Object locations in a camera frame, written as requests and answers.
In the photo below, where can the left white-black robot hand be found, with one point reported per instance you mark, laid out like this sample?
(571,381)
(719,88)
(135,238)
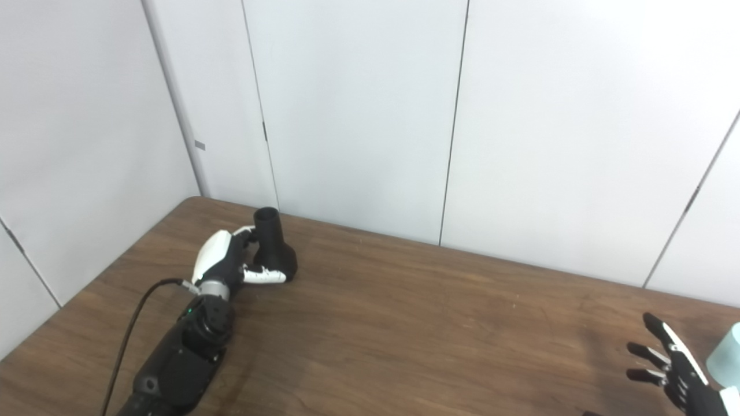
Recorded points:
(222,263)

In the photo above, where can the right white-black robot hand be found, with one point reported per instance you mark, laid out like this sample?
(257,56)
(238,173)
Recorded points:
(691,387)

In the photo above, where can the black nozzle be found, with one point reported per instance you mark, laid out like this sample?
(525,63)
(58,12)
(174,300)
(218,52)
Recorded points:
(274,248)

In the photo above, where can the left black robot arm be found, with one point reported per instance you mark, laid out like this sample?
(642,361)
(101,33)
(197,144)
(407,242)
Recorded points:
(185,358)

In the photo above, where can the white wall corner post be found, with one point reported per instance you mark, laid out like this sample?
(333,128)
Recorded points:
(179,115)

